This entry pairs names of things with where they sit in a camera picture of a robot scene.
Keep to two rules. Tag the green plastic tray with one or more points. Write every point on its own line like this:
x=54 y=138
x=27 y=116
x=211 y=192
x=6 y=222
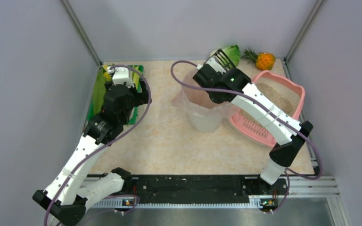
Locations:
x=133 y=116

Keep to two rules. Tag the toy napa cabbage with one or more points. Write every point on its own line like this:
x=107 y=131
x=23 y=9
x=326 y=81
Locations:
x=232 y=52

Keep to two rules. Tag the white trash bin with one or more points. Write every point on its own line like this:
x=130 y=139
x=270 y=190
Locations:
x=204 y=120

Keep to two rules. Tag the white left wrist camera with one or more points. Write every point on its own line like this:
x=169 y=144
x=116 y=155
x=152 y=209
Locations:
x=121 y=76

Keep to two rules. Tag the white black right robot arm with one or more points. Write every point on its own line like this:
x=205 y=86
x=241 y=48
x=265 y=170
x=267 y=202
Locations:
x=289 y=133

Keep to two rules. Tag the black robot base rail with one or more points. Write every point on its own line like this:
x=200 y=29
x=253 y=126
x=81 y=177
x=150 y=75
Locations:
x=200 y=189

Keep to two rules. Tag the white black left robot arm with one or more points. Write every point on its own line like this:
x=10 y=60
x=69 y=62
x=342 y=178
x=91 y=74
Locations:
x=65 y=200

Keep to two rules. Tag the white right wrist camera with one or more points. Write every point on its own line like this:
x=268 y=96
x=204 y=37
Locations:
x=214 y=64

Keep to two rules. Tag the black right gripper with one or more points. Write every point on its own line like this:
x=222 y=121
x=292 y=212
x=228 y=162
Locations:
x=204 y=79

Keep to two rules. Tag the large green leaf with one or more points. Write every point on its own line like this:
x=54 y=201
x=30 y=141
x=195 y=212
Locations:
x=98 y=92

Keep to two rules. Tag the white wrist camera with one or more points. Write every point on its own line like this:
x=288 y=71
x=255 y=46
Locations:
x=214 y=64
x=121 y=76

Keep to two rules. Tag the yellow toy corn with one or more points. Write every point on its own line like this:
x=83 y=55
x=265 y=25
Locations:
x=106 y=75

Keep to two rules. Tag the pink plastic bin liner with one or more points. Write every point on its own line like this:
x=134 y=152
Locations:
x=198 y=102

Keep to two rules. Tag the orange toy pineapple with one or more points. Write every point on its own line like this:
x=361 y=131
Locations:
x=262 y=60

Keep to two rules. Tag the black litter scoop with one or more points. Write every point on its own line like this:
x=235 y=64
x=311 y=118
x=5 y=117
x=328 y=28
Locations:
x=223 y=60

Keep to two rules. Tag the beige cat litter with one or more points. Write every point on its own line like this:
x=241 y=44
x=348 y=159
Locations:
x=280 y=101

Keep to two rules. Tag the pink white litter box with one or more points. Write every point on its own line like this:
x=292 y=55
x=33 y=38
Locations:
x=250 y=128

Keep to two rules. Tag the white green toy celery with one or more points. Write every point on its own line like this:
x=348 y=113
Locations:
x=136 y=77

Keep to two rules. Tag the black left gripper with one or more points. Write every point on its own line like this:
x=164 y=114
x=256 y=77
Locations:
x=108 y=75

